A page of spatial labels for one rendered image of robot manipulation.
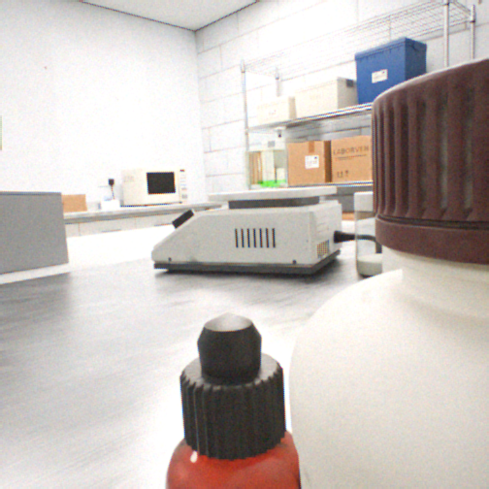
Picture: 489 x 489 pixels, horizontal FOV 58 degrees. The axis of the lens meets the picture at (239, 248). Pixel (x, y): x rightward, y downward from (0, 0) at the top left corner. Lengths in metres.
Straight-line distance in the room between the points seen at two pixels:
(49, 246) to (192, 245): 0.25
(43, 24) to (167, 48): 1.07
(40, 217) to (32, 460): 0.50
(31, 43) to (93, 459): 3.56
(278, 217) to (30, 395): 0.29
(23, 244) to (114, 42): 3.41
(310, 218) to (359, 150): 2.36
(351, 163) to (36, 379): 2.65
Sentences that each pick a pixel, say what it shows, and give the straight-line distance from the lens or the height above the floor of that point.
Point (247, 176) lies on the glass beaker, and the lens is 0.49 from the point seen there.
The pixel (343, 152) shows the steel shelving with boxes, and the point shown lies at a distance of 2.85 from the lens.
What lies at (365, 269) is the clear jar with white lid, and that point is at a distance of 0.43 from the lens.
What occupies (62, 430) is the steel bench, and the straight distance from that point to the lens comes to 0.20.
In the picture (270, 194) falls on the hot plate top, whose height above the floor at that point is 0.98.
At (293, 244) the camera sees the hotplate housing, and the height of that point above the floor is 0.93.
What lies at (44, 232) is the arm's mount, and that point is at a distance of 0.66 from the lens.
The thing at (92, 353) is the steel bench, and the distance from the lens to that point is 0.28.
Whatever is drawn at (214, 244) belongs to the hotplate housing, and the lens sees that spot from 0.47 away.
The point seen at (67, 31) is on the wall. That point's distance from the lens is 3.82.
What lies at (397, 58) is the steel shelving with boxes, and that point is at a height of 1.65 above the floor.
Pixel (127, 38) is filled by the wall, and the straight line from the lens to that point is 4.06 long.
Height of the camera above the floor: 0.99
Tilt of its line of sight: 8 degrees down
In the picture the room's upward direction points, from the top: 3 degrees counter-clockwise
